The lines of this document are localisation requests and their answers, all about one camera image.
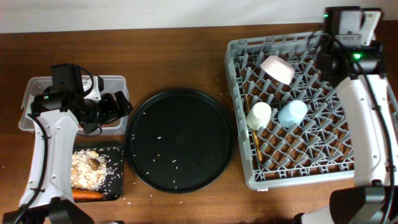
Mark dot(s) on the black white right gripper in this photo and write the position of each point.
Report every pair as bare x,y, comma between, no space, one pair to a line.
371,46

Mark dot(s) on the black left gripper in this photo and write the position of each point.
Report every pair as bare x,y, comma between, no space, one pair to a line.
111,111

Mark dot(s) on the brown food scrap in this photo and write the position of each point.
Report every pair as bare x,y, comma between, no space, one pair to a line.
93,164

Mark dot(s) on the pink bowl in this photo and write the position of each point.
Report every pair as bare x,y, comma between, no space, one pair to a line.
278,69

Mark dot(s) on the light blue cup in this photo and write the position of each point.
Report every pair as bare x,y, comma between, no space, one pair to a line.
292,113

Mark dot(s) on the orange carrot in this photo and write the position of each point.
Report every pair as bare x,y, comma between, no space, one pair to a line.
86,195

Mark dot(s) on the cream white cup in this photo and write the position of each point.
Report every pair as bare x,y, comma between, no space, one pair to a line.
259,116

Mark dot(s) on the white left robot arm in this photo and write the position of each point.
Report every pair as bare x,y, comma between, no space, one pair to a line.
48,193

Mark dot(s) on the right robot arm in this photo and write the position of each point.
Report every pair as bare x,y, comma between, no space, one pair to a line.
373,131

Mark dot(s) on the clear plastic waste bin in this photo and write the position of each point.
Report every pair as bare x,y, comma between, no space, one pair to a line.
37,85

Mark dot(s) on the grey plastic dishwasher rack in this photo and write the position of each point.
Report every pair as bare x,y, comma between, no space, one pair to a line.
318,149

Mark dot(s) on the round black tray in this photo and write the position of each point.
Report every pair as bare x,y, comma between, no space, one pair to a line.
179,141

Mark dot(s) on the rice and food scraps pile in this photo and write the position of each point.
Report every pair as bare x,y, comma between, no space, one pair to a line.
102,180

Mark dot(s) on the black rectangular tray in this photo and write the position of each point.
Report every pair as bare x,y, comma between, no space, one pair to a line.
117,190

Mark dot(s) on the wooden chopstick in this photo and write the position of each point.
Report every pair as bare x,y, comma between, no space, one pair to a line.
256,143

